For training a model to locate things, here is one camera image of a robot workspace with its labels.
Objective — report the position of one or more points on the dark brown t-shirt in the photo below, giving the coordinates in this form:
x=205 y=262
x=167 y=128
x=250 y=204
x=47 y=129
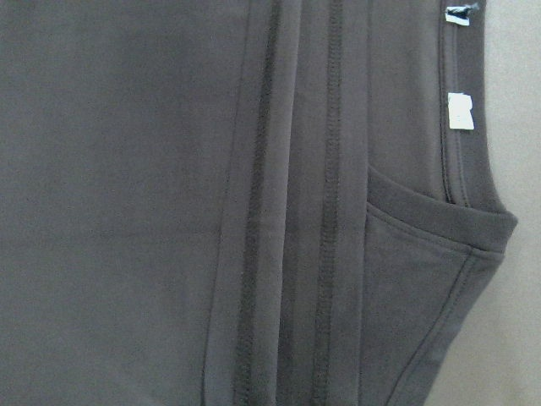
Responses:
x=241 y=202

